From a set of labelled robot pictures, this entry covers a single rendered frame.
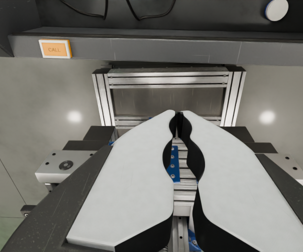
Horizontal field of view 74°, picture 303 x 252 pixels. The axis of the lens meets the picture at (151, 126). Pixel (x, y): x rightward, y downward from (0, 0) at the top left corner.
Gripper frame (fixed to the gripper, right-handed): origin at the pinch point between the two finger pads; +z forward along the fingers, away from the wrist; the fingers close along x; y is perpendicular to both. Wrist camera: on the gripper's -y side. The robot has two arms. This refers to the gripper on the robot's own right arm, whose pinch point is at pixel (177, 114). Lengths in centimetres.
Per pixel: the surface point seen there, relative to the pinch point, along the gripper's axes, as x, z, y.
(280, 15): 21.7, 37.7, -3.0
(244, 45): 12.5, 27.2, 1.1
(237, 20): 13.9, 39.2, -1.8
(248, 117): 62, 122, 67
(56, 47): -20.1, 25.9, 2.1
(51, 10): -26.4, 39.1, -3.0
